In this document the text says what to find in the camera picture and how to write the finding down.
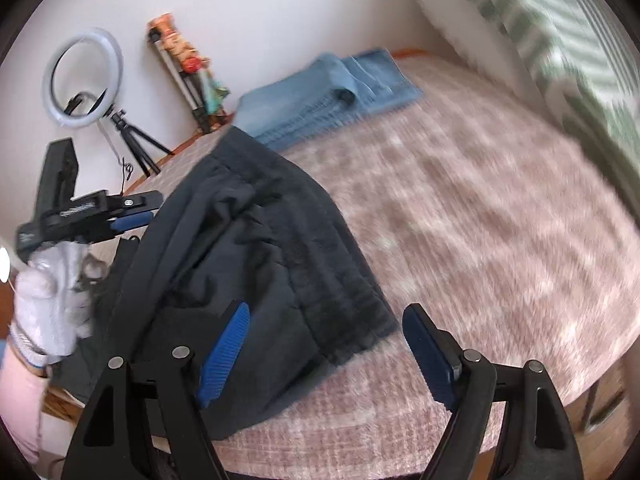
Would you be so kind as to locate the orange bed sheet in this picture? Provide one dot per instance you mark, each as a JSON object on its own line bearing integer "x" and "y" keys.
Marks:
{"x": 410, "y": 52}

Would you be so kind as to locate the person's left hand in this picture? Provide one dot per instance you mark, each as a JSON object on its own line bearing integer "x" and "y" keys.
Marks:
{"x": 47, "y": 305}

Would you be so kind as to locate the black tripod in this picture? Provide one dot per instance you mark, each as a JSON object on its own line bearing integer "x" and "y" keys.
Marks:
{"x": 131, "y": 135}

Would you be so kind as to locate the black pants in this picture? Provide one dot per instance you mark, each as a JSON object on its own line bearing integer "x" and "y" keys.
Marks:
{"x": 225, "y": 240}

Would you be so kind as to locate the pink plaid blanket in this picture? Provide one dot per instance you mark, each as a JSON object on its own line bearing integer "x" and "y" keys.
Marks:
{"x": 475, "y": 210}

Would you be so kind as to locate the person's left forearm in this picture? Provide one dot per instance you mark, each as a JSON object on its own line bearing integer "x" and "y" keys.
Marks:
{"x": 20, "y": 405}

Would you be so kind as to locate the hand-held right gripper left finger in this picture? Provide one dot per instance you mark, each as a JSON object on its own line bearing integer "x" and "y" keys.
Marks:
{"x": 226, "y": 350}

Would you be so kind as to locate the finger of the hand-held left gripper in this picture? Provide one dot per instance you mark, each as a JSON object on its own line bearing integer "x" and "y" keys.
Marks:
{"x": 137, "y": 201}
{"x": 132, "y": 222}

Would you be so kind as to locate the green leaf white curtain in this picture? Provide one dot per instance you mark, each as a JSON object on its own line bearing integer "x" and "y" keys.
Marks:
{"x": 565, "y": 25}

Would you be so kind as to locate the folded blue jeans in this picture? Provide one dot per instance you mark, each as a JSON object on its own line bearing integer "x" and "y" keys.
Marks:
{"x": 300, "y": 105}

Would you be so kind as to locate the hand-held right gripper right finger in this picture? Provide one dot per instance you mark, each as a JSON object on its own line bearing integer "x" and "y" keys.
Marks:
{"x": 430, "y": 355}

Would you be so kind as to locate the floral ironing board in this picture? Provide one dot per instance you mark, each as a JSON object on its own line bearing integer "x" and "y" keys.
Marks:
{"x": 175, "y": 42}

